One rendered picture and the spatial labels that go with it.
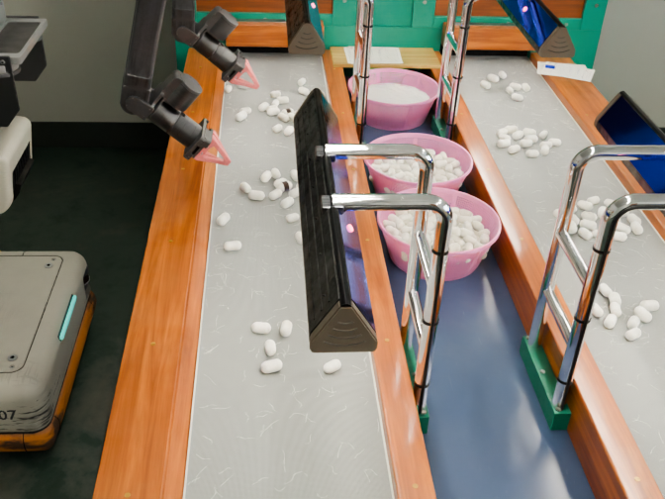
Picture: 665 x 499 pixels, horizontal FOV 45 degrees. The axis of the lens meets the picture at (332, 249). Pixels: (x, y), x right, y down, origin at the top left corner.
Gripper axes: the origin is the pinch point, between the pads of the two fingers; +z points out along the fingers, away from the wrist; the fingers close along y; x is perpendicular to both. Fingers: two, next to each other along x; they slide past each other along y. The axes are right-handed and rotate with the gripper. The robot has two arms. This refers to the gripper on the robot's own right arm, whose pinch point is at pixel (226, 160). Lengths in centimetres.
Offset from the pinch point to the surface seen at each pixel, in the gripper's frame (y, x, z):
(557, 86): 58, -58, 75
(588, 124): 32, -59, 75
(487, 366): -53, -21, 47
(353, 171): 4.8, -15.4, 25.6
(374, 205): -68, -37, -1
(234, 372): -60, 4, 8
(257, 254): -25.8, 1.3, 10.6
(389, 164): 12.5, -20.0, 34.2
